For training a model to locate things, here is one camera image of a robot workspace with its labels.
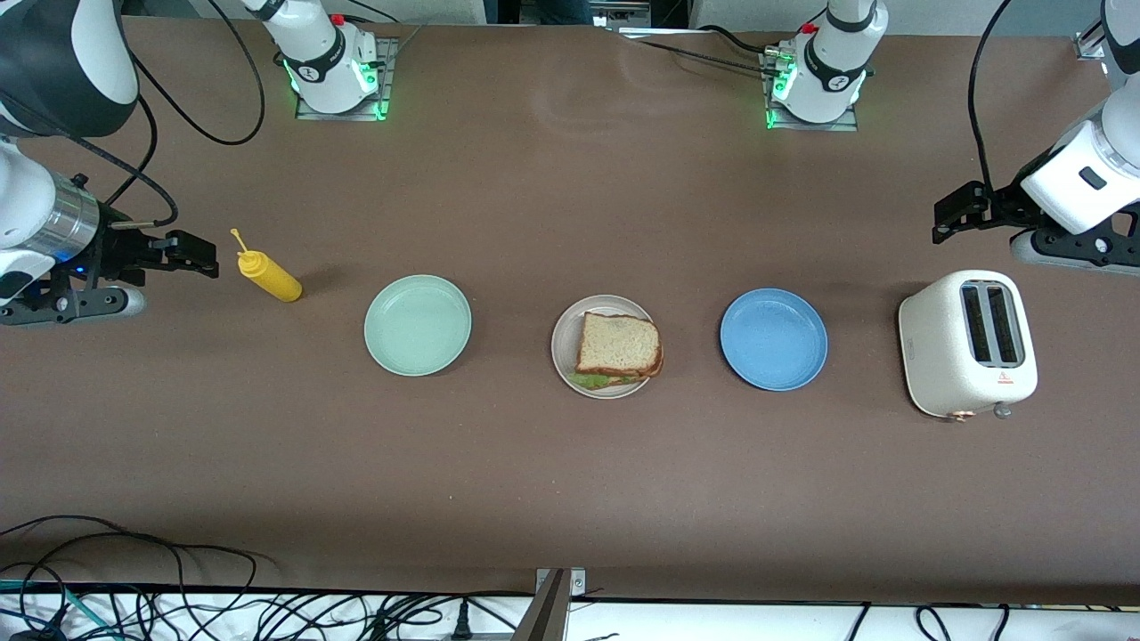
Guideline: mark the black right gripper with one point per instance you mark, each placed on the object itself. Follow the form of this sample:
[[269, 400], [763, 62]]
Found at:
[[118, 247]]

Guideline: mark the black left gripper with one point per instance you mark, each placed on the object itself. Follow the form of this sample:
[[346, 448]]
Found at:
[[999, 204]]

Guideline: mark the yellow mustard squeeze bottle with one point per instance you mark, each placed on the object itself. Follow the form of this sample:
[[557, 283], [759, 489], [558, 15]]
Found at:
[[272, 276]]

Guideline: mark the brown toasted bread slice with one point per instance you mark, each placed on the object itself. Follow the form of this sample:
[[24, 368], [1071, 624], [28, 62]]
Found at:
[[619, 343], [655, 372]]

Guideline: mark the green lettuce leaf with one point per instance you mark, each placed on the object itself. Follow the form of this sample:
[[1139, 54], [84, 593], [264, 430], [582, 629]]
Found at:
[[601, 380]]

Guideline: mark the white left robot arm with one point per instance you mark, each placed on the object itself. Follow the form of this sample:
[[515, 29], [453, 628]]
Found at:
[[833, 71]]

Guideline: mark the blue plate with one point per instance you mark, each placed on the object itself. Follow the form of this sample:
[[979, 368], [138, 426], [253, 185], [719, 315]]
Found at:
[[773, 338]]

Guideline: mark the pale green plate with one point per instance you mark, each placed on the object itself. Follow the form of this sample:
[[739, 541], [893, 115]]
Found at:
[[417, 325]]

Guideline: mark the beige plate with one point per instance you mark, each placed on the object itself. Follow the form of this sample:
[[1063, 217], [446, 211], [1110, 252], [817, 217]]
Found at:
[[565, 338]]

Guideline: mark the white toaster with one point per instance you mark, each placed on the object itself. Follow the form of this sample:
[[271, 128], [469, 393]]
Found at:
[[935, 356]]

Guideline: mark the person in blue jeans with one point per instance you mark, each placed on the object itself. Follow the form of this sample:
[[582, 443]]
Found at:
[[557, 11]]

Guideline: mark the black power plug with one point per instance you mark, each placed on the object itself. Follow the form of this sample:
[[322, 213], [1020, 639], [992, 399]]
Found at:
[[461, 623]]

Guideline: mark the grey metal base plate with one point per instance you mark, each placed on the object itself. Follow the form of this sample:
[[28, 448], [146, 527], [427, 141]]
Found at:
[[828, 127], [389, 62]]

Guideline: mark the small metal corner bracket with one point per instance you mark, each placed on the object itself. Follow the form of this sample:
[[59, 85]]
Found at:
[[1087, 46]]

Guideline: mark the grey metal table bracket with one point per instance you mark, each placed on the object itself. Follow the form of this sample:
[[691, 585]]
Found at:
[[552, 614]]

